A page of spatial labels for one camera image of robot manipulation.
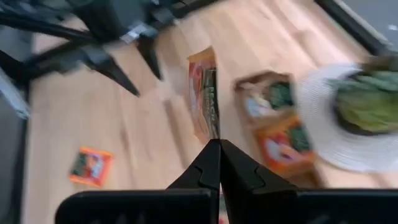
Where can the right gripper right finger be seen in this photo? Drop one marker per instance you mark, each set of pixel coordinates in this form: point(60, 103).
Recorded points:
point(264, 205)

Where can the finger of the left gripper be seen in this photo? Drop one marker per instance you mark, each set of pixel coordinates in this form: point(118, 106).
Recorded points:
point(149, 59)
point(115, 74)

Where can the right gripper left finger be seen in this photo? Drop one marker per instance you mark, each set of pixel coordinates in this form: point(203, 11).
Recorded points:
point(186, 205)

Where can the cream tea packet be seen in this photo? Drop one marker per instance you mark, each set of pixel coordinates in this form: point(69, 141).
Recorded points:
point(267, 99)

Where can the wooden three-compartment box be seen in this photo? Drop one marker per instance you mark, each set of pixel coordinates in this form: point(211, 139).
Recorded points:
point(261, 75)

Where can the succulent plant in black pot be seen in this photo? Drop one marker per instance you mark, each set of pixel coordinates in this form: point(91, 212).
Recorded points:
point(367, 105)

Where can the white floor scrap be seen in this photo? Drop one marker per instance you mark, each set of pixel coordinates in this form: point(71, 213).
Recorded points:
point(392, 27)

